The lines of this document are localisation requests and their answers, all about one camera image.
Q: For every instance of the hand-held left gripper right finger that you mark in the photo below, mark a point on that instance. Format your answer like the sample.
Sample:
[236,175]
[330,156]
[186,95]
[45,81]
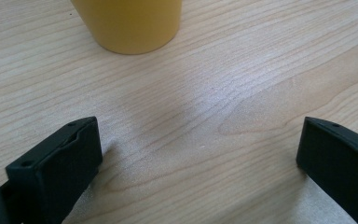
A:
[341,168]

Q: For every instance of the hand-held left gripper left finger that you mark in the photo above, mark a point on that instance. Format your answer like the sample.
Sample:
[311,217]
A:
[59,168]

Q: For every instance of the yellow cup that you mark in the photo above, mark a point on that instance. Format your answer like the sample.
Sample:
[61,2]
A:
[130,21]

